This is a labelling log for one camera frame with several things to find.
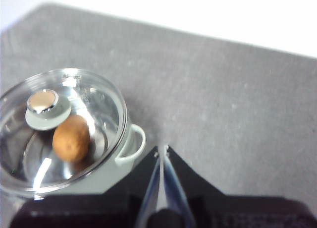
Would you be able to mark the glass lid with green knob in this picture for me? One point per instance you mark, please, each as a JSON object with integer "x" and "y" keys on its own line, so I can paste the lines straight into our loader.
{"x": 104, "y": 101}

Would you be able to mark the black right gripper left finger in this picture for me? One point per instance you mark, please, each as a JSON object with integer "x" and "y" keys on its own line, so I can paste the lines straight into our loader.
{"x": 133, "y": 186}

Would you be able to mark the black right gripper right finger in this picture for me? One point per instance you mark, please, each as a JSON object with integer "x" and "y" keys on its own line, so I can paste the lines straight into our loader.
{"x": 193, "y": 183}

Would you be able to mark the brown potato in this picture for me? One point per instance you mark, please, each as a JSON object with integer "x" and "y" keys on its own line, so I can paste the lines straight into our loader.
{"x": 70, "y": 138}

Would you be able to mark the pale green electric pot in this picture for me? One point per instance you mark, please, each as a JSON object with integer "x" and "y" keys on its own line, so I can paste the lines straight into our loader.
{"x": 94, "y": 183}

